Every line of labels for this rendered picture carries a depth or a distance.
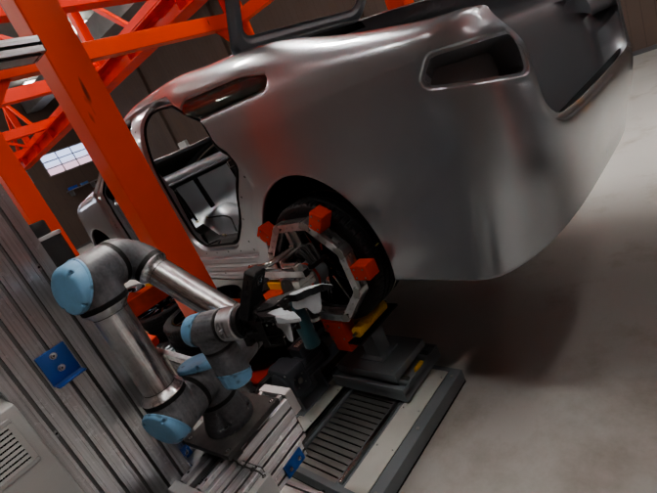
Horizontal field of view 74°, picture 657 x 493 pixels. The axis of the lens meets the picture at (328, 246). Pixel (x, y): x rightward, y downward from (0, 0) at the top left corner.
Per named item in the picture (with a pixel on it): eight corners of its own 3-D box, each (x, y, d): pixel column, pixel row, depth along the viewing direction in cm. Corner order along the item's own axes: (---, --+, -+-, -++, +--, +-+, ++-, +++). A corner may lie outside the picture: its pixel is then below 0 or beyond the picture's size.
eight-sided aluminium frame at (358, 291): (381, 316, 201) (336, 211, 184) (373, 325, 197) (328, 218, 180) (305, 310, 240) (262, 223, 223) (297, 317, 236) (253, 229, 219)
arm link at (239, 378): (267, 359, 106) (247, 323, 103) (243, 392, 97) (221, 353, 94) (242, 362, 110) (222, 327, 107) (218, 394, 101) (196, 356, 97)
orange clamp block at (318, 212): (330, 226, 193) (332, 210, 188) (320, 235, 189) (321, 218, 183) (318, 219, 196) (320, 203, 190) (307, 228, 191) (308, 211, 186)
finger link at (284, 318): (310, 342, 78) (290, 333, 86) (299, 312, 77) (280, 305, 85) (295, 350, 76) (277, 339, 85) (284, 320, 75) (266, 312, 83)
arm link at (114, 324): (219, 407, 122) (115, 237, 105) (187, 452, 109) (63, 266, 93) (189, 409, 127) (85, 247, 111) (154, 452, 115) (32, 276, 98)
